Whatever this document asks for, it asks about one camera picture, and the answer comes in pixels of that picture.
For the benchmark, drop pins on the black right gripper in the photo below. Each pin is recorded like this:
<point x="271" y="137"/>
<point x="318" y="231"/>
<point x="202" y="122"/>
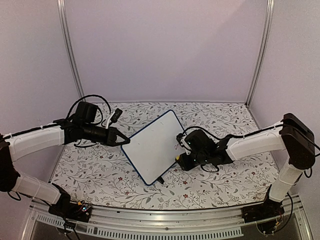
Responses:
<point x="186" y="164"/>

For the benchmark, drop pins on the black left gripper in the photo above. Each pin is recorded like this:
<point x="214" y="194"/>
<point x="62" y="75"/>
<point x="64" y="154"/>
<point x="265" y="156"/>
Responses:
<point x="112" y="133"/>

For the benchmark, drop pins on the blue framed whiteboard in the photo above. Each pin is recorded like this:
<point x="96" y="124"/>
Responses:
<point x="152" y="150"/>

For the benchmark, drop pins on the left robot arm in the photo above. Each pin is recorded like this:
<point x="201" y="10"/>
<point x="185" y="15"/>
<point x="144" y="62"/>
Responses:
<point x="79" y="124"/>

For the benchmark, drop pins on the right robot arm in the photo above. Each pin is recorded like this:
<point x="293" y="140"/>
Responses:
<point x="289" y="134"/>

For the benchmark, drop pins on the floral tablecloth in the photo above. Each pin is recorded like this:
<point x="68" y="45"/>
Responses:
<point x="103" y="175"/>

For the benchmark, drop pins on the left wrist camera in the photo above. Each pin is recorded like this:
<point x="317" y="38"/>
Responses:
<point x="113" y="118"/>

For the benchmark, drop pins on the aluminium front rail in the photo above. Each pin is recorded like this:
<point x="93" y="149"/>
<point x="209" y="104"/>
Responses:
<point x="112" y="223"/>

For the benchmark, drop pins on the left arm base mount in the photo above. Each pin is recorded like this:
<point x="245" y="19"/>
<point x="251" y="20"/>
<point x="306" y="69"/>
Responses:
<point x="79" y="211"/>

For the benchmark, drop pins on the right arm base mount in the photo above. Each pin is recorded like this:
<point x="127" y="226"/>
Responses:
<point x="264" y="210"/>

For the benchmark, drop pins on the left metal frame post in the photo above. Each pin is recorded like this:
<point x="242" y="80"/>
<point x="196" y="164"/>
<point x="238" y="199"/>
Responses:
<point x="61" y="7"/>

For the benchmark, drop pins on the metal frame post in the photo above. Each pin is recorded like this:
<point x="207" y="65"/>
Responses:
<point x="61" y="7"/>
<point x="262" y="51"/>

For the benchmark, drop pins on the right metal frame post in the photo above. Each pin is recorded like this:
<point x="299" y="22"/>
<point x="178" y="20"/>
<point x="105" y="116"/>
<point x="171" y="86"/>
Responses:
<point x="262" y="51"/>

